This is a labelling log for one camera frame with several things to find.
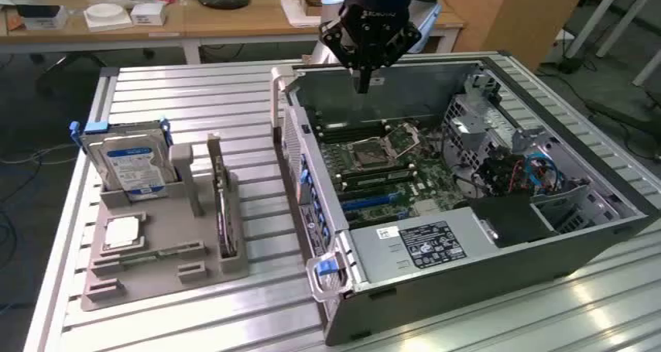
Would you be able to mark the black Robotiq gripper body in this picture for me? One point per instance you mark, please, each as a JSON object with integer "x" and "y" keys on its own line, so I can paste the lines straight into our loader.
{"x": 374, "y": 23}

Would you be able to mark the black graphics card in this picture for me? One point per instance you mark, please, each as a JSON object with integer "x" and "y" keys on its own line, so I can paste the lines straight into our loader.
{"x": 225, "y": 212}

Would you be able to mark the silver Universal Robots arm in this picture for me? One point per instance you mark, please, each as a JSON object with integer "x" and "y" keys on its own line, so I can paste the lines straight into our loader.
{"x": 325, "y": 52}

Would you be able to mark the black RAM slot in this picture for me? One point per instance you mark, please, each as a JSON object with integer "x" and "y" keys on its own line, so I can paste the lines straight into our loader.
{"x": 351, "y": 127}
{"x": 357, "y": 136}

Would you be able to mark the blue expansion slot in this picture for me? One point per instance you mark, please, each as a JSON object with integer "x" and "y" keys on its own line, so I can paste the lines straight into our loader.
{"x": 363, "y": 203}

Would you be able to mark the white paper stack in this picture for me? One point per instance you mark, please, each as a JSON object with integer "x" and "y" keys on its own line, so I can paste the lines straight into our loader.
{"x": 299, "y": 13}

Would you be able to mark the wooden desk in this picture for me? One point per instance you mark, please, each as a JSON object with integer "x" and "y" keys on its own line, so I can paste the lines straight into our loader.
{"x": 233, "y": 23}

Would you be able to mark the wooden cabinet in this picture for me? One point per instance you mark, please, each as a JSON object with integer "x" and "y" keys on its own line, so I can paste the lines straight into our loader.
{"x": 516, "y": 19}

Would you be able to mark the open metal socket cover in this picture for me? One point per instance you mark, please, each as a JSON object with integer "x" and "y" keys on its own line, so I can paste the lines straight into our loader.
{"x": 405, "y": 135}

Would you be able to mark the metal drive cage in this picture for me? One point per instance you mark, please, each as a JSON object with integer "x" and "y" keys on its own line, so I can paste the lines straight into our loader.
{"x": 476, "y": 124}

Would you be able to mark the CPU socket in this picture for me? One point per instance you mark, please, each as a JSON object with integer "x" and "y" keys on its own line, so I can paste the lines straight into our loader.
{"x": 370, "y": 151}

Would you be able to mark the installed RAM stick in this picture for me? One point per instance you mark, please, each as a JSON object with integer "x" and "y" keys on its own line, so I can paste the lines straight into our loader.
{"x": 377, "y": 177}

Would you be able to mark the white labelled box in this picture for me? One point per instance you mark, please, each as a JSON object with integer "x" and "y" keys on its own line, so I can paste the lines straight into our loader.
{"x": 148, "y": 14}

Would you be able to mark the green motherboard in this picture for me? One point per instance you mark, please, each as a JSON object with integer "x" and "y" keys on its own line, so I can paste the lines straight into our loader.
{"x": 429, "y": 182}

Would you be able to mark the small silver chipset heatsink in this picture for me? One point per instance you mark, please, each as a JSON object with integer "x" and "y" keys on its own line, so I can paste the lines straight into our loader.
{"x": 426, "y": 207}

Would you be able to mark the white round block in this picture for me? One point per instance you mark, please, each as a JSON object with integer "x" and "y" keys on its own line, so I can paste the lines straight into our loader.
{"x": 107, "y": 17}

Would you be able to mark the black plastic disk bay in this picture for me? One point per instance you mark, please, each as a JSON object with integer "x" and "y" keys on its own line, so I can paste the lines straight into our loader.
{"x": 512, "y": 220}

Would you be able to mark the hard disk with blue label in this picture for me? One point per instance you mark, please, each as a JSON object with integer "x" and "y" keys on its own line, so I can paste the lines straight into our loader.
{"x": 131, "y": 166}

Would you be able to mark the blue disk caddy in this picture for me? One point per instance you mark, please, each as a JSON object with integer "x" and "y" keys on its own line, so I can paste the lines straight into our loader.
{"x": 95, "y": 127}

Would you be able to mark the grey power supply unit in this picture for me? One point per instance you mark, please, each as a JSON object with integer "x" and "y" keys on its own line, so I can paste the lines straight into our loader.
{"x": 424, "y": 243}

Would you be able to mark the white box with black lid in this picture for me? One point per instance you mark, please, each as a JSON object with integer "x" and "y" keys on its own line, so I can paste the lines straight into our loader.
{"x": 42, "y": 17}

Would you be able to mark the blue case latch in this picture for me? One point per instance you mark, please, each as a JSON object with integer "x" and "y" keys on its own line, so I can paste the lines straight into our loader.
{"x": 325, "y": 268}

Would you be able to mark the silver CPU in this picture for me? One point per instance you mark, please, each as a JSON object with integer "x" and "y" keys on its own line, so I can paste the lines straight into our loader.
{"x": 123, "y": 232}

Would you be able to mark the open grey PC case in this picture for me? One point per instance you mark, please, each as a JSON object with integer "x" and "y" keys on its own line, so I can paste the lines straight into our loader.
{"x": 465, "y": 290}

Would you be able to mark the green RAM stick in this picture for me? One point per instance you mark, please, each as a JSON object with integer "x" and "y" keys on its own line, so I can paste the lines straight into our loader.
{"x": 150, "y": 254}

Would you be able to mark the grey plastic parts rack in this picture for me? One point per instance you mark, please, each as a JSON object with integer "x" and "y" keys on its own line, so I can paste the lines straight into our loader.
{"x": 170, "y": 267}

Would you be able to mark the white table frame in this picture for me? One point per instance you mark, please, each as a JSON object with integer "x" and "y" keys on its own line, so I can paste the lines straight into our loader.
{"x": 589, "y": 23}

